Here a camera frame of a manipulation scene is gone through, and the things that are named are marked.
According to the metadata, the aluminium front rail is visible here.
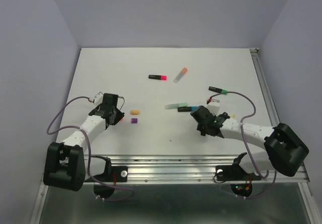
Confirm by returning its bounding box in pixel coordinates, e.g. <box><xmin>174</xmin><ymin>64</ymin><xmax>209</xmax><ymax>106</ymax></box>
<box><xmin>41</xmin><ymin>155</ymin><xmax>310</xmax><ymax>184</ymax></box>

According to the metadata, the blue black highlighter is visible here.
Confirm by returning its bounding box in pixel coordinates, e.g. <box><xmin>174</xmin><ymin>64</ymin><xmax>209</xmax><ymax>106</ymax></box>
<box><xmin>177</xmin><ymin>106</ymin><xmax>197</xmax><ymax>112</ymax></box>

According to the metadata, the green black highlighter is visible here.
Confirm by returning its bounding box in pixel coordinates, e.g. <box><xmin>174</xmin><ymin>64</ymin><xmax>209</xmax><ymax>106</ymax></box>
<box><xmin>208</xmin><ymin>86</ymin><xmax>228</xmax><ymax>95</ymax></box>

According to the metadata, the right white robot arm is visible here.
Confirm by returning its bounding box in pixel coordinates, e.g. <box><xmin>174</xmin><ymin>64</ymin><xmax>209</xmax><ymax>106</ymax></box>
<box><xmin>190</xmin><ymin>106</ymin><xmax>309</xmax><ymax>179</ymax></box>

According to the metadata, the tan pen cap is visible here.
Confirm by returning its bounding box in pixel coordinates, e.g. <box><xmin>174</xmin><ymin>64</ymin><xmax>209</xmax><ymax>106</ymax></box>
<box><xmin>130</xmin><ymin>110</ymin><xmax>140</xmax><ymax>115</ymax></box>

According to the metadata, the pink black highlighter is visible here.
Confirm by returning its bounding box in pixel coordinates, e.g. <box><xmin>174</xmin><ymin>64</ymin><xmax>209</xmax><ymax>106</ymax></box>
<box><xmin>148</xmin><ymin>74</ymin><xmax>167</xmax><ymax>81</ymax></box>

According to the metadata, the aluminium rail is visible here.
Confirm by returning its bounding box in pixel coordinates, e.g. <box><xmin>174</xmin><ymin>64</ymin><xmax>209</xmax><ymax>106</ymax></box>
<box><xmin>41</xmin><ymin>155</ymin><xmax>310</xmax><ymax>184</ymax></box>
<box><xmin>250</xmin><ymin>48</ymin><xmax>280</xmax><ymax>125</ymax></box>

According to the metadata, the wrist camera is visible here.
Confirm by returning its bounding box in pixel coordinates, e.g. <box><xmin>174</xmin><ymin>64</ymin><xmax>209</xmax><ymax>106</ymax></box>
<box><xmin>206</xmin><ymin>99</ymin><xmax>220</xmax><ymax>116</ymax></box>
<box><xmin>90</xmin><ymin>92</ymin><xmax>104</xmax><ymax>106</ymax></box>

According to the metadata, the mint cap translucent highlighter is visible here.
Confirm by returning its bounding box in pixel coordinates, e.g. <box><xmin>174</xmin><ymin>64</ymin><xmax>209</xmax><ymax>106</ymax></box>
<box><xmin>165</xmin><ymin>102</ymin><xmax>188</xmax><ymax>110</ymax></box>

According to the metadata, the aluminium right rail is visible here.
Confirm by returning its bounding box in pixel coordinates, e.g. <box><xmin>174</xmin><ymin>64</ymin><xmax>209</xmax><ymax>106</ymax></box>
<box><xmin>250</xmin><ymin>48</ymin><xmax>280</xmax><ymax>125</ymax></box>

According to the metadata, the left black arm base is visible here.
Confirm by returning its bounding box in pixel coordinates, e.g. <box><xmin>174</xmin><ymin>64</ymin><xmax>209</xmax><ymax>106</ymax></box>
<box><xmin>85</xmin><ymin>156</ymin><xmax>134</xmax><ymax>202</ymax></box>

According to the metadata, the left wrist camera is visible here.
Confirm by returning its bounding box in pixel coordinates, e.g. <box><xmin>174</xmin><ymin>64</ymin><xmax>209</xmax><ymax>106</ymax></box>
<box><xmin>90</xmin><ymin>92</ymin><xmax>104</xmax><ymax>106</ymax></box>

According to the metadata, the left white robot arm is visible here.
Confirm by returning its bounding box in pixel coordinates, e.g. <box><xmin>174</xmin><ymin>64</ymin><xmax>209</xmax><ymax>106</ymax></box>
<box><xmin>43</xmin><ymin>92</ymin><xmax>124</xmax><ymax>191</ymax></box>

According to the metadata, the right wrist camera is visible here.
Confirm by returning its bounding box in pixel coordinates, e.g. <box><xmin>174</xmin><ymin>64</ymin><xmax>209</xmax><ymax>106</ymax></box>
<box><xmin>206</xmin><ymin>99</ymin><xmax>220</xmax><ymax>116</ymax></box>

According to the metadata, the peach cap translucent highlighter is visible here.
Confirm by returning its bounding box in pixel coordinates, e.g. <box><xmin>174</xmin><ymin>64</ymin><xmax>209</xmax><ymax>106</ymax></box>
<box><xmin>173</xmin><ymin>67</ymin><xmax>188</xmax><ymax>83</ymax></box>

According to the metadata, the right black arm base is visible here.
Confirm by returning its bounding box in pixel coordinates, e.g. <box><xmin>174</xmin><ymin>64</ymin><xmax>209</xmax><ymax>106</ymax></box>
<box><xmin>213</xmin><ymin>153</ymin><xmax>262</xmax><ymax>198</ymax></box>

